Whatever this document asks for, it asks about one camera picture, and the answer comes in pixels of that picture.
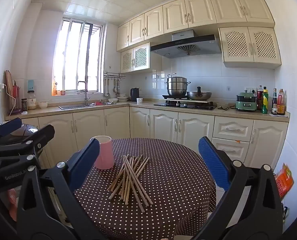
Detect bunch of wooden chopsticks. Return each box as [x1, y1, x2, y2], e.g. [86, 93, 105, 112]
[107, 155, 154, 213]

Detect cream upper cabinets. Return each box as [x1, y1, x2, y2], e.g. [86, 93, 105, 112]
[116, 0, 275, 53]

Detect white cable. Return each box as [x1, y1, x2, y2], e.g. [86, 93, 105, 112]
[3, 85, 17, 117]

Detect hanging steel spatula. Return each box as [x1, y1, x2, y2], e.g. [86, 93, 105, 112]
[113, 78, 121, 97]

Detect window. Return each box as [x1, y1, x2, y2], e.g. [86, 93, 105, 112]
[52, 17, 106, 96]

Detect black kettle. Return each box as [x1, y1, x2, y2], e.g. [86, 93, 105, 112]
[130, 87, 140, 102]

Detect green electric grill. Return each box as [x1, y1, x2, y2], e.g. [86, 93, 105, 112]
[235, 92, 258, 111]

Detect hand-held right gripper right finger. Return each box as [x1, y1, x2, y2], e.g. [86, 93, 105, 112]
[198, 136, 284, 240]

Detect black range hood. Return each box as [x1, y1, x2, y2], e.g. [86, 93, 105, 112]
[150, 29, 222, 58]

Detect red tall container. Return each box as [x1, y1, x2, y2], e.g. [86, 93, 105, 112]
[12, 80, 21, 111]

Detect wall utensil rail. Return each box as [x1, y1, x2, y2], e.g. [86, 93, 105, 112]
[103, 72, 126, 79]

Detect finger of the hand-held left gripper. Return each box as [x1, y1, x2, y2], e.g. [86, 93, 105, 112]
[0, 117, 23, 144]
[0, 124, 55, 172]

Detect red-capped bottle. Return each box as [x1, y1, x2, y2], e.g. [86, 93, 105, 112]
[256, 85, 264, 110]

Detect steel faucet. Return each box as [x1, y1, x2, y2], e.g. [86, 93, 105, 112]
[77, 81, 90, 106]

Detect amber sauce bottle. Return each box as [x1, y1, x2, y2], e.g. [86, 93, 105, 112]
[277, 89, 286, 116]

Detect pink cup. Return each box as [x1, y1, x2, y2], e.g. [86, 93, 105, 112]
[90, 135, 115, 170]

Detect dark sauce bottle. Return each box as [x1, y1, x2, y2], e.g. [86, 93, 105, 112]
[272, 88, 278, 116]

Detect small lattice-door wall cabinet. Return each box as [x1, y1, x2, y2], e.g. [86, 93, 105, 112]
[120, 42, 151, 73]

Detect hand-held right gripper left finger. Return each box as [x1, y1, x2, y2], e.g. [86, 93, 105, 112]
[17, 138, 100, 240]

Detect round polka-dot table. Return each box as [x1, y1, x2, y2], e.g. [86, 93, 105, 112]
[73, 137, 217, 240]

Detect steel sink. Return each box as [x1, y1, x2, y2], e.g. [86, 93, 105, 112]
[58, 102, 116, 110]

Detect cream base cabinets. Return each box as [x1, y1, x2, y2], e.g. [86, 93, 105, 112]
[5, 101, 290, 170]

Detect steel steamer pot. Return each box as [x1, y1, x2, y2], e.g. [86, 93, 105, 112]
[164, 73, 191, 97]

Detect steel wok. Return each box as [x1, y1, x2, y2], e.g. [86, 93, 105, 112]
[187, 86, 212, 101]

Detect glass jar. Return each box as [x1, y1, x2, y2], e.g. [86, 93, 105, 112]
[27, 90, 37, 110]

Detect black gas stove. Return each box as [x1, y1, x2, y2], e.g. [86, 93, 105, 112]
[153, 94, 217, 110]

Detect orange packet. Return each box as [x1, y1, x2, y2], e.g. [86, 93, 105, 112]
[275, 163, 294, 198]

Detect wide lattice-door wall cabinet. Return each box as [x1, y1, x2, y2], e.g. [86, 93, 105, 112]
[218, 27, 282, 68]

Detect green yellow bottle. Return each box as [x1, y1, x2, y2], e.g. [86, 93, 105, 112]
[261, 86, 269, 114]

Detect wooden cutting board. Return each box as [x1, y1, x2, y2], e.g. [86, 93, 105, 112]
[5, 70, 16, 110]

